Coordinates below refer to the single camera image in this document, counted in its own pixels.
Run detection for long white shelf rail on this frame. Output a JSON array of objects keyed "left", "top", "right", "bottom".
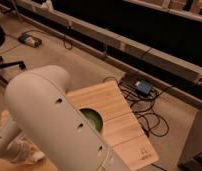
[{"left": 13, "top": 0, "right": 202, "bottom": 108}]

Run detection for blue power adapter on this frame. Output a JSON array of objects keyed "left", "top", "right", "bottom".
[{"left": 136, "top": 80, "right": 153, "bottom": 96}]

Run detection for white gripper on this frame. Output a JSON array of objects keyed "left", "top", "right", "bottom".
[{"left": 6, "top": 139, "right": 31, "bottom": 163}]

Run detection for black floor cables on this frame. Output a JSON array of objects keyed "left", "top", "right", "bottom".
[{"left": 103, "top": 75, "right": 173, "bottom": 138}]

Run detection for floor power strip box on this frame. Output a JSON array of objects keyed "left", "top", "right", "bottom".
[{"left": 18, "top": 33, "right": 42, "bottom": 48}]

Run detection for white rectangular sponge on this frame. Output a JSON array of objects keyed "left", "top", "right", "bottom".
[{"left": 29, "top": 151, "right": 45, "bottom": 163}]

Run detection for black office chair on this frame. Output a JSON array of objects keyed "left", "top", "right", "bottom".
[{"left": 0, "top": 17, "right": 27, "bottom": 86}]

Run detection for green ceramic bowl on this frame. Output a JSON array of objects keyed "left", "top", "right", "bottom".
[{"left": 81, "top": 108, "right": 103, "bottom": 132}]

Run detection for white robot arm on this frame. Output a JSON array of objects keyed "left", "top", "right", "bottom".
[{"left": 0, "top": 65, "right": 130, "bottom": 171}]

